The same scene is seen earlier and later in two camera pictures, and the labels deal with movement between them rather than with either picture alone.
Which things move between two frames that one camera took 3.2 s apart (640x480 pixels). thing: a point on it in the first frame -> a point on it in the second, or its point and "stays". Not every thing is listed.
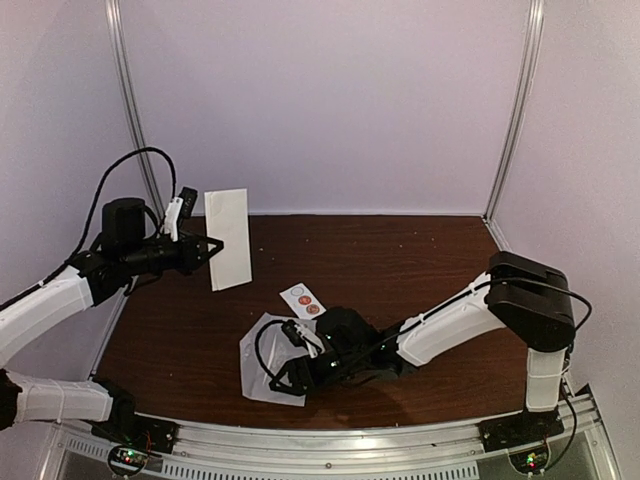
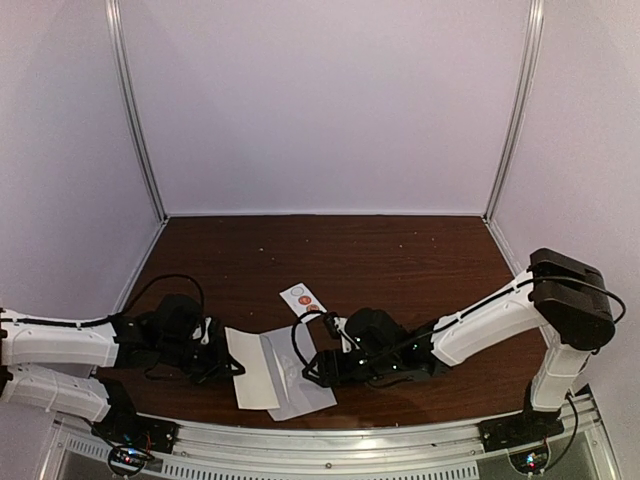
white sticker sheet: (302, 302) stays
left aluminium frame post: (124, 50) stays
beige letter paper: (228, 222) -> (255, 388)
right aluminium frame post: (535, 28) stays
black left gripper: (188, 259) -> (218, 359)
